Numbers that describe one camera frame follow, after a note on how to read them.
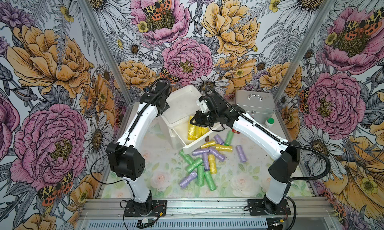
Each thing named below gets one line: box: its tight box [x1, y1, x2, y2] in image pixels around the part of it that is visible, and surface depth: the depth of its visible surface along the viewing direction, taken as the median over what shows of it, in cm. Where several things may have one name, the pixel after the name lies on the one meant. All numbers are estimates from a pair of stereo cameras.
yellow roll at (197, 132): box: [193, 125, 202, 140], surface depth 83 cm
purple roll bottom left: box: [179, 171, 198, 189], surface depth 83 cm
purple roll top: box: [213, 134, 225, 145], surface depth 101 cm
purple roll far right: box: [235, 145, 248, 163], surface depth 93 cm
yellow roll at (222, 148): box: [215, 144, 233, 153], surface depth 94 cm
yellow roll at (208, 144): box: [200, 140, 216, 149], surface depth 96 cm
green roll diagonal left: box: [186, 158, 203, 173], surface depth 88 cm
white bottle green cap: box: [265, 117, 275, 130], surface depth 100 cm
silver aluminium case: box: [235, 89, 276, 126], surface depth 104 cm
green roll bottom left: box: [197, 165, 205, 187], surface depth 85 cm
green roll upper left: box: [179, 149, 194, 165], surface depth 90 cm
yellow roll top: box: [187, 115, 198, 141], surface depth 76 cm
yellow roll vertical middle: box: [208, 153, 217, 175], surface depth 89 cm
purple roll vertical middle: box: [202, 152, 210, 171], surface depth 90 cm
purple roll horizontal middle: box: [192, 148, 210, 156], surface depth 93 cm
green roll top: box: [224, 130, 234, 146], surface depth 99 cm
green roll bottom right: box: [204, 170, 217, 192], surface depth 83 cm
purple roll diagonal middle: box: [208, 147, 226, 162], surface depth 91 cm
